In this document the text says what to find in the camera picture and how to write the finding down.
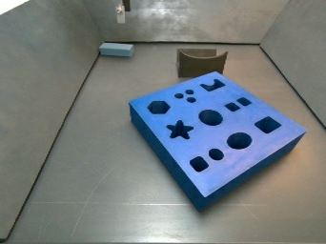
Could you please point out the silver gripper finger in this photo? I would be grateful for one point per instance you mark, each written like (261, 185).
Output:
(121, 13)

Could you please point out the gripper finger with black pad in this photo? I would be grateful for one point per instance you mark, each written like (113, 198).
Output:
(126, 5)

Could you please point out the light blue rectangular block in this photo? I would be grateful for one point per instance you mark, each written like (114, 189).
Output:
(117, 49)

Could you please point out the black curved fixture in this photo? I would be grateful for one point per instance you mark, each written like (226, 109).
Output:
(195, 62)

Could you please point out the blue shape sorting board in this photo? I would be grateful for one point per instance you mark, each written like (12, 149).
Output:
(214, 134)

